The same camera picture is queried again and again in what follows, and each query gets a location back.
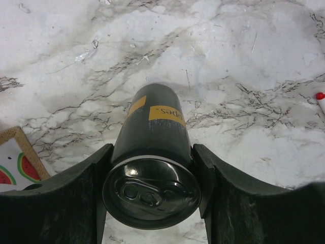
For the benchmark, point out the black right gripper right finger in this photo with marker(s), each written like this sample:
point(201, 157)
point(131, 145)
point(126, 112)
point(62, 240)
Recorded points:
point(238, 208)

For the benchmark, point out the red capped white marker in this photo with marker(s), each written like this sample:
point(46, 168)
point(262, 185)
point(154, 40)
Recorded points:
point(320, 97)

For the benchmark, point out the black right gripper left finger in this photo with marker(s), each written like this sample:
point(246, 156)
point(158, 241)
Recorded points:
point(66, 208)

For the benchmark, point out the jute watermelon canvas bag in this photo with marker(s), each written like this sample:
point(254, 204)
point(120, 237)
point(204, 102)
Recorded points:
point(20, 164)

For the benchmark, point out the black yellow beverage can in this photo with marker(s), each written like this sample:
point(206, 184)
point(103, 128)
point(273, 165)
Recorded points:
point(152, 180)

